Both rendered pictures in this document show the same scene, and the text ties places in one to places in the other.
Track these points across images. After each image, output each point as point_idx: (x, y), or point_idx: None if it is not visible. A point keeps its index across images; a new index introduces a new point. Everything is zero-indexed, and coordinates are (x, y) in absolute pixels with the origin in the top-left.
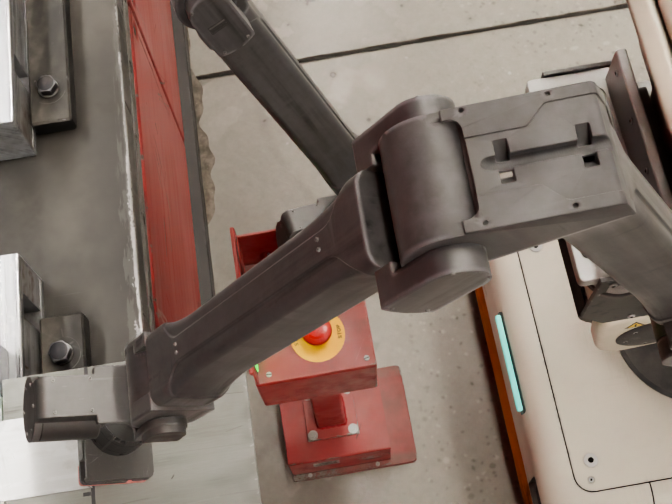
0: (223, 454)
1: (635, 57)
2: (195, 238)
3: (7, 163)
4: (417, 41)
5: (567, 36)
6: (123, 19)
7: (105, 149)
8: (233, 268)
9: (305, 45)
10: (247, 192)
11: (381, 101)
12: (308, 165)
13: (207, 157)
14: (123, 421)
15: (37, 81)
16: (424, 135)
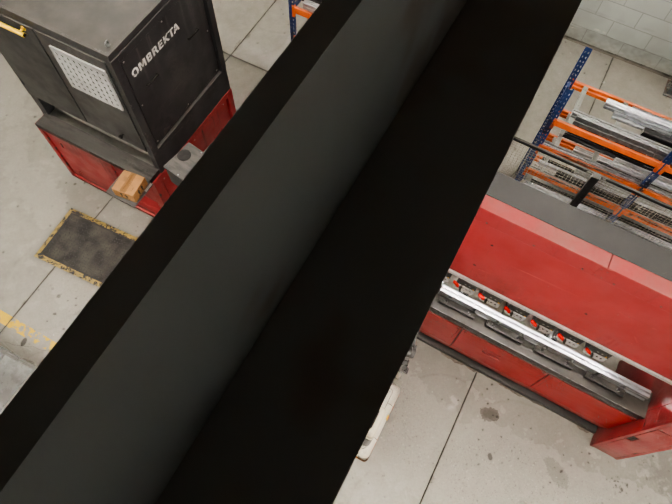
0: None
1: (416, 467)
2: (437, 345)
3: (439, 290)
4: (454, 424)
5: (432, 457)
6: (455, 321)
7: (432, 303)
8: (427, 349)
9: (469, 400)
10: (442, 363)
11: (444, 405)
12: (439, 379)
13: (455, 361)
14: None
15: (447, 299)
16: None
